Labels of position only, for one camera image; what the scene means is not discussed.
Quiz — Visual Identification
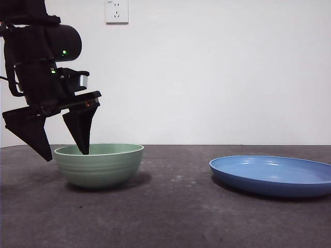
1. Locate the blue plate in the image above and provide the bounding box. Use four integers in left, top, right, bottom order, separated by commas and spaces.
208, 155, 331, 198

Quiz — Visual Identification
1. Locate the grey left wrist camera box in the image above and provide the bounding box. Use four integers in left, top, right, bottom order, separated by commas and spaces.
67, 70, 91, 91

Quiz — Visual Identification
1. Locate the white wall socket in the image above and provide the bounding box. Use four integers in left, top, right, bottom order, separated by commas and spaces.
105, 0, 129, 25

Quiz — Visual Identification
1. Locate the green ribbed bowl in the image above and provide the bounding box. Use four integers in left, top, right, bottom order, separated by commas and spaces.
53, 143, 144, 191

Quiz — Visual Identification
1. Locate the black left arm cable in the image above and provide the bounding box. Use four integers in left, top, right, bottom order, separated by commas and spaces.
0, 66, 24, 98

